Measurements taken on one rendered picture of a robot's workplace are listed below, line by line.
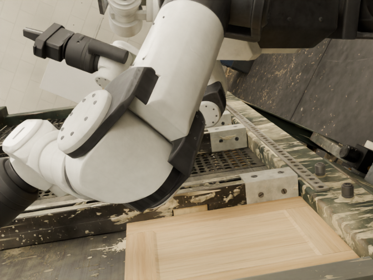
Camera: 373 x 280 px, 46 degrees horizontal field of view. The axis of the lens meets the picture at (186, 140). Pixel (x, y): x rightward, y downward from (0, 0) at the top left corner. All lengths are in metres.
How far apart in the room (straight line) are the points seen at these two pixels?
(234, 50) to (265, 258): 0.37
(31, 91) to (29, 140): 5.60
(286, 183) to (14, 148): 0.63
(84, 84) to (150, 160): 4.22
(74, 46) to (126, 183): 0.72
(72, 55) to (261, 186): 0.56
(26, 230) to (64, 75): 3.71
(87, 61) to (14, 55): 5.10
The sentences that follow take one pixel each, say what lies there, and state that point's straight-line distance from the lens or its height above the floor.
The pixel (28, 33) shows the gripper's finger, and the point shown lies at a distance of 1.23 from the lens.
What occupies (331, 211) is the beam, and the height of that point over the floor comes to 0.90.
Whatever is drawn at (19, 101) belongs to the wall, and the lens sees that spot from 6.30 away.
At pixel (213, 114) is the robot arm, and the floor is 1.12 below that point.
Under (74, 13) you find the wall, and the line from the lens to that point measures 6.03.
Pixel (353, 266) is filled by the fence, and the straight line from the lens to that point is 0.76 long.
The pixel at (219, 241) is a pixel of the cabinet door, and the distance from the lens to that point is 0.89.
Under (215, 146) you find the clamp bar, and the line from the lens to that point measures 1.48.
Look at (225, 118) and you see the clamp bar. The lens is 1.72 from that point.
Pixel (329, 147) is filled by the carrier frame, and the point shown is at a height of 0.18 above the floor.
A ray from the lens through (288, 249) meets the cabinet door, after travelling 0.85.
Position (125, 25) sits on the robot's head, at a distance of 0.85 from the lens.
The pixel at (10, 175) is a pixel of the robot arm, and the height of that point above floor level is 1.48.
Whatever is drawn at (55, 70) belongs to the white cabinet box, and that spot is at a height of 1.96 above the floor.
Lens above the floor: 1.39
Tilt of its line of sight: 12 degrees down
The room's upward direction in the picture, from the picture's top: 68 degrees counter-clockwise
